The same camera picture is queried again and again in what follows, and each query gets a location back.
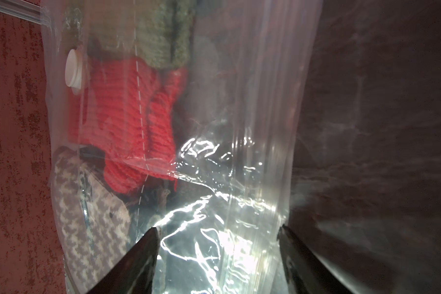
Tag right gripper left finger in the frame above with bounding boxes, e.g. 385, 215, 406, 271
88, 227, 160, 294

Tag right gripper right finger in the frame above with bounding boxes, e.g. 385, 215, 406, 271
278, 225, 351, 294

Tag houndstooth black white scarf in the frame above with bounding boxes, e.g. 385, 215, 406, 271
50, 147, 131, 294

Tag clear plastic vacuum bag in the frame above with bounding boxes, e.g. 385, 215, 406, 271
0, 1, 322, 294

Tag red knitted scarf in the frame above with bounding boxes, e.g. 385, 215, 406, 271
68, 57, 187, 194

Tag green knitted scarf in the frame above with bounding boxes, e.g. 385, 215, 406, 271
84, 1, 196, 69

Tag white round bag valve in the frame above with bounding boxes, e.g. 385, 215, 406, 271
64, 49, 83, 95

